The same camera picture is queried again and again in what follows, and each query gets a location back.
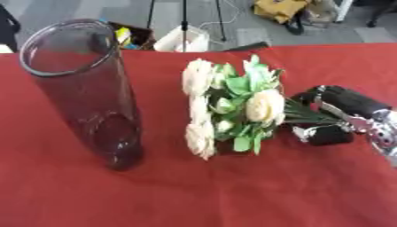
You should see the brown cardboard box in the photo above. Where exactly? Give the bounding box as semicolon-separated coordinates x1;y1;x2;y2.
106;20;159;51

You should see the white cable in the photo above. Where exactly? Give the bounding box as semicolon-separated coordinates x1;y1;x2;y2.
197;0;244;30

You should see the yellow bag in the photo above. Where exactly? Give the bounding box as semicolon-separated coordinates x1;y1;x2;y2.
251;0;314;25

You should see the white rose flower bouquet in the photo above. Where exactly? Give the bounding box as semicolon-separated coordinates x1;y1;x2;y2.
181;53;345;161

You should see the tall clear glass vase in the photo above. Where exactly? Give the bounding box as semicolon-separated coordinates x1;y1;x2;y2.
19;19;146;172

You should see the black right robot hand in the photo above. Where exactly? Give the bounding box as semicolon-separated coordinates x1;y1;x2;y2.
288;84;394;147

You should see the black tripod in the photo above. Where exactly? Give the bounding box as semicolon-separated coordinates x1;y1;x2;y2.
145;0;229;53

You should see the white box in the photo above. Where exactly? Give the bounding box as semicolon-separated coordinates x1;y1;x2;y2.
152;24;211;53

